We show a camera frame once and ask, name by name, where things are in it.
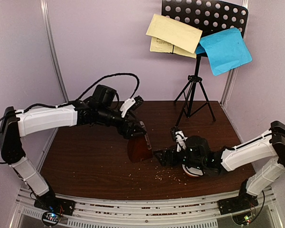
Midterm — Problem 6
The right aluminium corner post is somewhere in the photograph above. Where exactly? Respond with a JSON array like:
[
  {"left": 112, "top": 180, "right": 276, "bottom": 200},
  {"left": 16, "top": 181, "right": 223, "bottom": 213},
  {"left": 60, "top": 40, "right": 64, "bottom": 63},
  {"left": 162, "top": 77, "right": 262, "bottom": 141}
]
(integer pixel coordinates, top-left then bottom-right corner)
[{"left": 220, "top": 0, "right": 252, "bottom": 110}]

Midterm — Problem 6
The white ceramic bowl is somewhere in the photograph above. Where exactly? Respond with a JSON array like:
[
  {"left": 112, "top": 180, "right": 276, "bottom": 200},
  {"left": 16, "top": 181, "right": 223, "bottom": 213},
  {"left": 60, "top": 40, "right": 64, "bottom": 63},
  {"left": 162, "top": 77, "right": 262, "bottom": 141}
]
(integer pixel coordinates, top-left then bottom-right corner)
[{"left": 182, "top": 164, "right": 203, "bottom": 178}]

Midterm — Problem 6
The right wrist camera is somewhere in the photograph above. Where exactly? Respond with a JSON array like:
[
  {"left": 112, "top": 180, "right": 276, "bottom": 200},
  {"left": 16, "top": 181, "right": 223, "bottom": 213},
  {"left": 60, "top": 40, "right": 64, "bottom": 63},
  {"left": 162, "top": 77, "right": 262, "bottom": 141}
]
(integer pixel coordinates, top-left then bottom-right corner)
[{"left": 170, "top": 126, "right": 187, "bottom": 152}]

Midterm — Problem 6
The left aluminium corner post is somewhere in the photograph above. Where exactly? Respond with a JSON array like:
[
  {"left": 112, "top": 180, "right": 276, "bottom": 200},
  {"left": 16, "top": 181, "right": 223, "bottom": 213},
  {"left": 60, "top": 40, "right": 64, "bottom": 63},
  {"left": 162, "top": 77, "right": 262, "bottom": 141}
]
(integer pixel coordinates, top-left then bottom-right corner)
[{"left": 40, "top": 0, "right": 69, "bottom": 102}]

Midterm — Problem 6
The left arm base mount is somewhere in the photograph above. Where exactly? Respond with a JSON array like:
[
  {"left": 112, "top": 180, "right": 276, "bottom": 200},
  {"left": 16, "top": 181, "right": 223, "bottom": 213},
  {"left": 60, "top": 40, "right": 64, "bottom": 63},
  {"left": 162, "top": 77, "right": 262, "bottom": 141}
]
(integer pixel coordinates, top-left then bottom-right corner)
[{"left": 34, "top": 198, "right": 76, "bottom": 216}]

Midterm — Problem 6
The aluminium corner post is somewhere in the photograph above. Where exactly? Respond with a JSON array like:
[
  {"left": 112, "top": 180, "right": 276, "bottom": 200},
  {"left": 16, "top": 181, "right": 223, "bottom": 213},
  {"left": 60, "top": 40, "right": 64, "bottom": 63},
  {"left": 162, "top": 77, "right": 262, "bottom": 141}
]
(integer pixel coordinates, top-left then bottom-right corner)
[
  {"left": 220, "top": 0, "right": 252, "bottom": 110},
  {"left": 40, "top": 0, "right": 69, "bottom": 102}
]

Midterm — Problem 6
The black music stand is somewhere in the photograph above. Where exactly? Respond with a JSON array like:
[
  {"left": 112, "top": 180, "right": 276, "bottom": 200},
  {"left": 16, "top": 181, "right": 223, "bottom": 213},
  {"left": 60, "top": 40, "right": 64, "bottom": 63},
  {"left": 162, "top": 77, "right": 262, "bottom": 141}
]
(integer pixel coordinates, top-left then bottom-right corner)
[{"left": 161, "top": 0, "right": 248, "bottom": 126}]

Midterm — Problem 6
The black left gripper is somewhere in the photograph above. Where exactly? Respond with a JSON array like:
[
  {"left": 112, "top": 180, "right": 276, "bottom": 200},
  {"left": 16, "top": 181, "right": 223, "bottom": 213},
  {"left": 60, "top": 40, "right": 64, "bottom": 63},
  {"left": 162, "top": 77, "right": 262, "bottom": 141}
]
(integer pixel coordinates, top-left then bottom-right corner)
[{"left": 97, "top": 105, "right": 146, "bottom": 139}]

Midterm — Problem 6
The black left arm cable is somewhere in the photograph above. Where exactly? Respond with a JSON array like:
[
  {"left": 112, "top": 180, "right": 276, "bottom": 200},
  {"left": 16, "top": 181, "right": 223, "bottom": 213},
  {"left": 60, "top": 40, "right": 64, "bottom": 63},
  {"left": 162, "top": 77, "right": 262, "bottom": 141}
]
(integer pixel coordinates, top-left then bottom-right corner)
[{"left": 0, "top": 73, "right": 140, "bottom": 164}]

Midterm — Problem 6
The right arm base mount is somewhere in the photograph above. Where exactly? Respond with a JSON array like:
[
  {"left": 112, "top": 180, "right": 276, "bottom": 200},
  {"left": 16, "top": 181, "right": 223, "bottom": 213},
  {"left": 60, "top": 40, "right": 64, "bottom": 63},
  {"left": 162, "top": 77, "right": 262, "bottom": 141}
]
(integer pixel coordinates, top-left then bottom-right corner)
[{"left": 218, "top": 195, "right": 258, "bottom": 215}]

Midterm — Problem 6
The yellow sheet music paper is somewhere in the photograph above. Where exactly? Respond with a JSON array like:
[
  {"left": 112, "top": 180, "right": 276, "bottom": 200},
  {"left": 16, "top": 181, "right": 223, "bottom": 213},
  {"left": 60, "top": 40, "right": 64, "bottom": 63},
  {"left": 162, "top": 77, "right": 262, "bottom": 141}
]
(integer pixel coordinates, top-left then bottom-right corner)
[{"left": 146, "top": 14, "right": 202, "bottom": 58}]

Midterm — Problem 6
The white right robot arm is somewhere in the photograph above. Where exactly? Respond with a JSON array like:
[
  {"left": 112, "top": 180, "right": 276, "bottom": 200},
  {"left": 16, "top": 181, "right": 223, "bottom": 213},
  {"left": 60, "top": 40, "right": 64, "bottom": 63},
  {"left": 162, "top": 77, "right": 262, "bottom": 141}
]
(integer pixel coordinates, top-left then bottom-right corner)
[{"left": 153, "top": 121, "right": 285, "bottom": 210}]

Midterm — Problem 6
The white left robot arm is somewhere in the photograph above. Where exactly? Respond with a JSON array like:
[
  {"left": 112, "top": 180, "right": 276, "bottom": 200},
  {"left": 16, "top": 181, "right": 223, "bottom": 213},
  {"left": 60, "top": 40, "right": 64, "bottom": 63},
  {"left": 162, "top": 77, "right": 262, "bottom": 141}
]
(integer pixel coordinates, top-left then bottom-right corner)
[{"left": 0, "top": 85, "right": 146, "bottom": 211}]

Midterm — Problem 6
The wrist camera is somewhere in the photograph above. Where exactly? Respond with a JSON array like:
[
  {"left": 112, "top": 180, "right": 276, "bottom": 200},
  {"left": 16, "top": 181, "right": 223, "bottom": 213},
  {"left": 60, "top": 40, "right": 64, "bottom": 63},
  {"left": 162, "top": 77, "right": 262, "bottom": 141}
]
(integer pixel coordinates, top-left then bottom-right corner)
[
  {"left": 170, "top": 126, "right": 187, "bottom": 152},
  {"left": 119, "top": 96, "right": 144, "bottom": 118}
]

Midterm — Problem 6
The blue paper sheet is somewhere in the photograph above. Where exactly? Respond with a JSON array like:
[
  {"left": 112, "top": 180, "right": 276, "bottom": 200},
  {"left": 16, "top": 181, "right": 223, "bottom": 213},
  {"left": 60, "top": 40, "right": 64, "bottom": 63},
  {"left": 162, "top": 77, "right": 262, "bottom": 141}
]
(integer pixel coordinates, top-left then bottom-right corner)
[{"left": 195, "top": 28, "right": 252, "bottom": 76}]

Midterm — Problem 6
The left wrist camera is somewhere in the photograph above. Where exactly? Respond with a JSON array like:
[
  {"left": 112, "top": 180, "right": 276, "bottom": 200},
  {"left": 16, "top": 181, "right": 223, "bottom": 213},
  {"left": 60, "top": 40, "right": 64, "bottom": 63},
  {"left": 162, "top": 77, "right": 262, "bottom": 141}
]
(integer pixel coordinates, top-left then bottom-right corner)
[{"left": 119, "top": 96, "right": 144, "bottom": 118}]

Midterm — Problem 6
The clear plastic metronome cover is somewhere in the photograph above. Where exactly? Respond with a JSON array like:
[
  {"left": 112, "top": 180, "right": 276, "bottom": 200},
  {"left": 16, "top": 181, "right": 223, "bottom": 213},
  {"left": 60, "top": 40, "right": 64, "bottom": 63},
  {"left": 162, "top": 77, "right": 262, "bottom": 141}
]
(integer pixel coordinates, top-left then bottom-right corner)
[{"left": 144, "top": 133, "right": 152, "bottom": 150}]

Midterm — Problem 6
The red wooden metronome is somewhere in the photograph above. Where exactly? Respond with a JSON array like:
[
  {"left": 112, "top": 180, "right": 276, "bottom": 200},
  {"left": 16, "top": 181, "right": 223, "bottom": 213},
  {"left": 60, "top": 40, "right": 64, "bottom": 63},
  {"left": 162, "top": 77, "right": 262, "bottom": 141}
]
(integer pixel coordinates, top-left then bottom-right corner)
[{"left": 127, "top": 136, "right": 153, "bottom": 163}]

